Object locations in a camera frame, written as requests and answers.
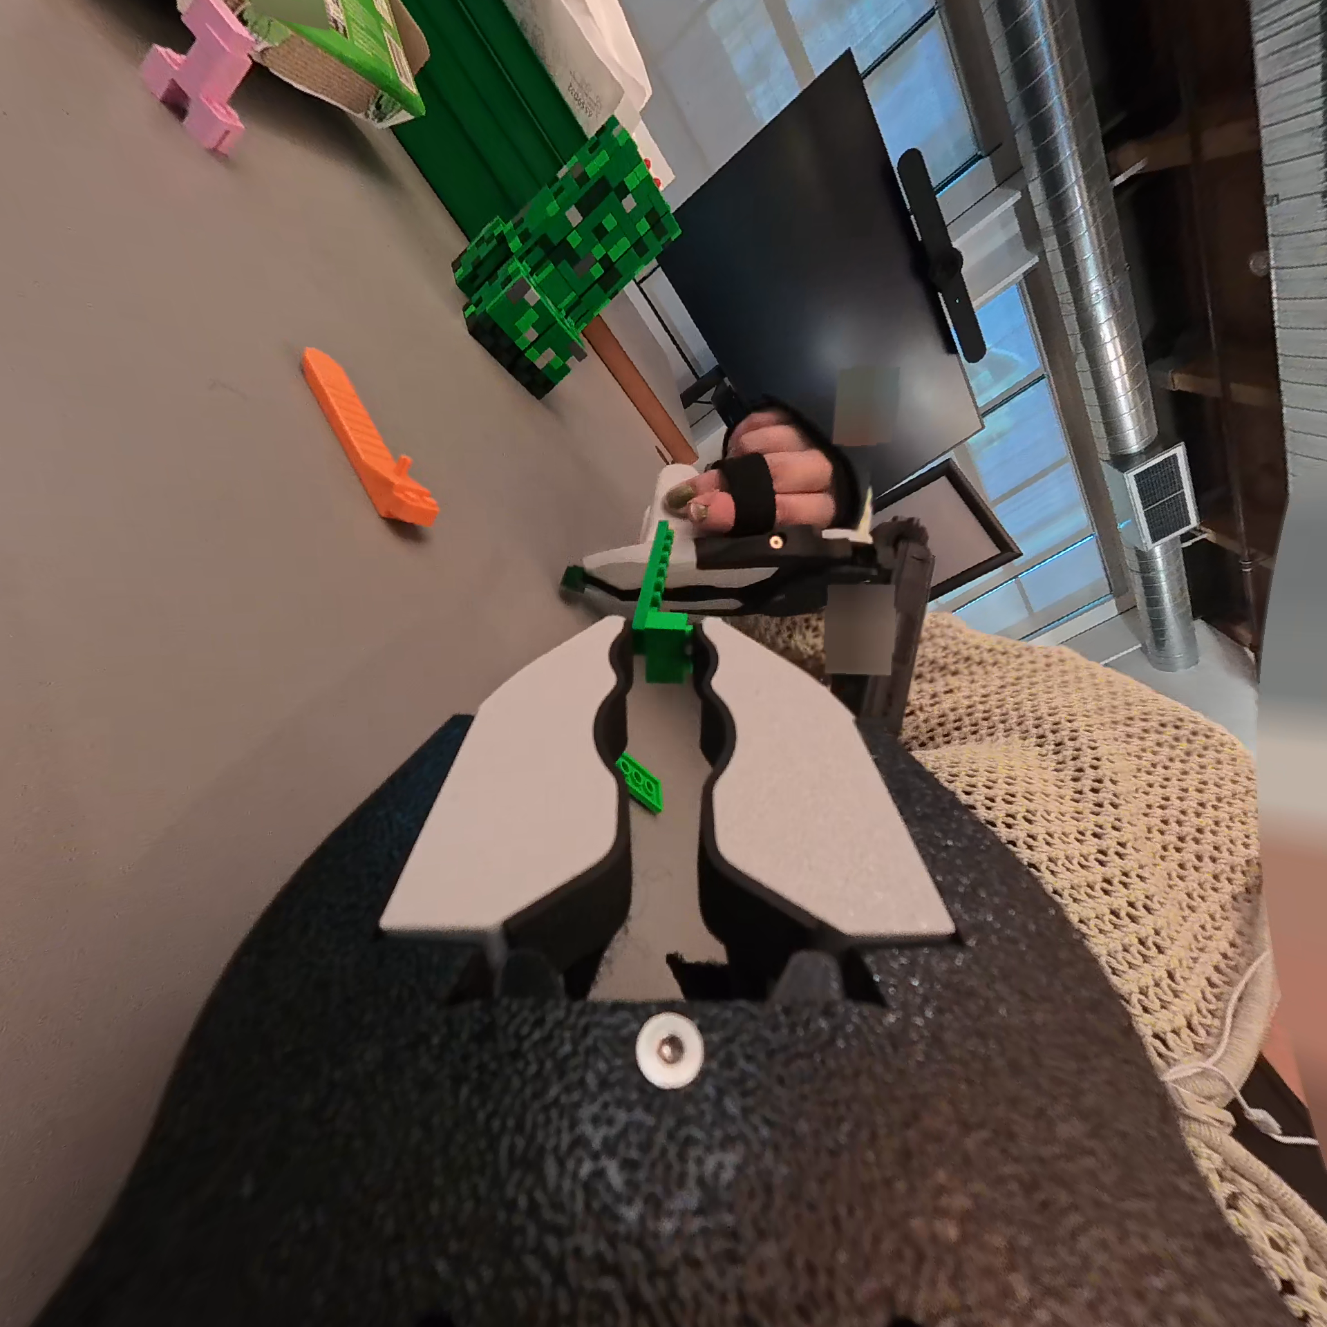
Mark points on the cream knit sweater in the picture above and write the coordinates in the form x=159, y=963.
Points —
x=1088, y=830

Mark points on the wide green lego plate with holes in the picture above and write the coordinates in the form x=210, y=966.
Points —
x=639, y=782

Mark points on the silver ventilation duct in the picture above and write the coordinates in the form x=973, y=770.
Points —
x=1098, y=260

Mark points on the black webcam bar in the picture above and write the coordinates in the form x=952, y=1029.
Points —
x=938, y=248

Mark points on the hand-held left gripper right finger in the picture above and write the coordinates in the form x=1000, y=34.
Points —
x=818, y=830

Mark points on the pink lego pig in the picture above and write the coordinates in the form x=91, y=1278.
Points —
x=202, y=73

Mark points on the small bright green lego brick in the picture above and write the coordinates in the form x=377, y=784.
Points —
x=663, y=648

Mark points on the green pixelated lego model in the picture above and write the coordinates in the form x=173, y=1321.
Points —
x=559, y=260

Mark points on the person's right hand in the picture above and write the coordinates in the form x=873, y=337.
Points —
x=797, y=478

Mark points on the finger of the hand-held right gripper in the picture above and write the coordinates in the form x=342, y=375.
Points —
x=725, y=599
x=643, y=561

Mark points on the orange brick separator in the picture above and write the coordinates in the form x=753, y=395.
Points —
x=361, y=435

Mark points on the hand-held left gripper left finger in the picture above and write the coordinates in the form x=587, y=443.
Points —
x=518, y=819

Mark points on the small dark green grey brick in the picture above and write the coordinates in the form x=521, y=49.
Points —
x=571, y=583

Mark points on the tilted dark monitor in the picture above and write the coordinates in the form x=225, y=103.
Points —
x=963, y=528

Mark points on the green lego box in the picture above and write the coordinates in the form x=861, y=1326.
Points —
x=352, y=53

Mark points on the narrow green lego plate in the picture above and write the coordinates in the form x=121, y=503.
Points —
x=655, y=571

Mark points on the white paper bags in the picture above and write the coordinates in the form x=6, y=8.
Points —
x=611, y=53

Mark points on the large black monitor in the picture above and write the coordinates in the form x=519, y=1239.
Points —
x=808, y=239

